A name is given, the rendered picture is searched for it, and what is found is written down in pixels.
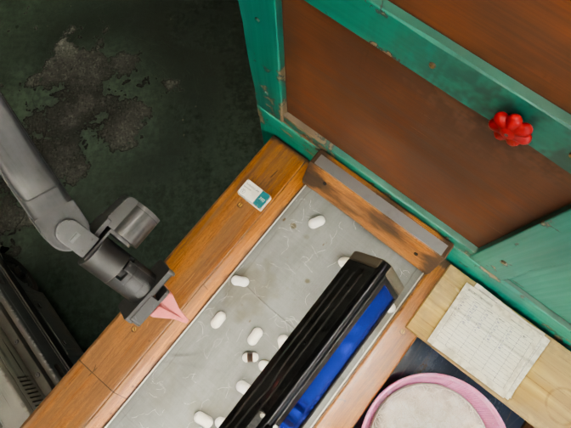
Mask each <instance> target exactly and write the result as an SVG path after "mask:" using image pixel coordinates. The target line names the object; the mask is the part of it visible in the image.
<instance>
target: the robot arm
mask: <svg viewBox="0 0 571 428"><path fill-rule="evenodd" d="M0 175H1V176H2V178H3V180H4V181H5V182H6V184H7V186H8V187H9V188H10V189H11V191H12V192H13V194H14V196H15V197H16V199H17V200H18V201H19V203H20V204H21V206H22V207H23V208H24V210H25V212H26V213H27V215H28V217H29V218H30V219H31V221H32V223H33V224H34V226H35V227H36V228H37V230H38V232H39V233H40V235H41V236H42V237H43V238H44V239H45V240H46V241H47V242H48V243H49V244H50V245H51V246H52V247H54V248H55V249H57V250H59V251H74V252H75V253H76V254H77V255H78V256H80V258H79V260H78V264H79V265H80V266H81V267H83V268H85V269H86V270H87V271H89V272H90V273H91V274H92V275H94V276H95V277H96V278H98V279H100V280H101V281H102V282H104V283H105V284H107V285H108V286H109V287H111V288H112V289H113V290H115V291H116V292H117V293H119V294H120V295H122V296H123V297H125V298H124V299H123V300H122V301H121V302H120V303H119V305H118V307H119V309H120V311H121V314H122V316H123V318H124V319H125V320H126V321H128V322H129V323H130V324H132V323H134V324H135V325H137V326H138V327H139V326H140V325H141V324H142V323H143V322H144V321H145V320H146V319H147V318H148V317H149V316H151V317H153V318H171V319H175V320H177V321H180V322H183V323H187V322H188V321H189V320H188V319H187V317H186V316H185V315H184V314H183V312H182V311H181V310H180V309H179V307H178V304H177V302H176V301H175V299H174V297H173V295H172V292H171V291H170V290H169V289H168V288H167V287H166V286H165V283H166V282H167V281H168V280H169V279H170V278H171V277H172V276H173V277H174V275H175V272H174V271H173V270H172V269H170V268H169V267H168V265H167V264H166V263H165V262H164V261H163V260H161V259H160V260H159V261H158V262H157V263H156V264H155V265H154V266H153V267H152V268H151V269H148V268H147V267H146V266H145V265H143V264H142V263H141V262H139V261H138V260H137V259H135V258H134V257H133V256H131V255H130V254H129V253H127V252H126V251H125V250H123V249H122V248H121V247H120V246H119V245H118V244H116V243H115V242H114V241H113V240H111V239H110V238H108V237H107V236H108V235H109V234H110V235H111V236H112V237H114V238H115V239H117V240H118V241H119V242H120V243H122V244H123V245H125V246H126V247H127V248H129V247H130V246H132V247H133V248H135V249H137V248H138V247H139V245H140V244H141V243H142V242H143V241H144V239H145V238H146V237H147V236H148V235H149V233H150V232H151V231H152V230H153V228H154V227H155V226H156V225H157V224H158V222H159V221H160V219H159V218H158V217H157V216H156V215H155V214H154V213H153V212H152V211H151V210H149V209H148V208H147V207H146V206H144V205H143V204H141V203H140V202H138V201H137V200H136V199H135V198H133V197H130V196H126V195H122V196H120V197H119V198H117V200H116V201H115V202H114V203H113V204H112V205H111V206H110V207H109V208H107V209H106V210H105V211H104V212H102V214H101V215H100V214H99V215H98V216H97V217H96V218H95V220H94V221H93V222H92V223H91V224H90V225H89V223H88V220H87V219H86V218H85V216H84V215H83V214H82V212H81V210H80V208H79V207H78V205H77V204H76V202H75V201H74V200H73V199H72V198H71V197H70V196H69V194H68V192H67V191H66V189H65V187H64V186H63V184H62V183H61V181H60V180H59V179H58V177H57V176H56V175H55V174H54V172H53V171H52V169H51V168H50V167H49V165H48V163H47V162H46V161H45V159H44V158H43V156H42V154H41V153H40V151H39V150H38V148H37V146H36V145H35V144H34V142H33V141H32V139H31V137H30V135H29V134H28V132H27V131H26V130H25V128H24V127H23V125H22V124H21V122H20V120H19V118H18V117H17V115H16V114H15V113H14V111H13V110H12V108H11V106H10V105H9V103H8V101H7V100H6V98H5V97H4V96H3V94H2V92H1V91H0Z"/></svg>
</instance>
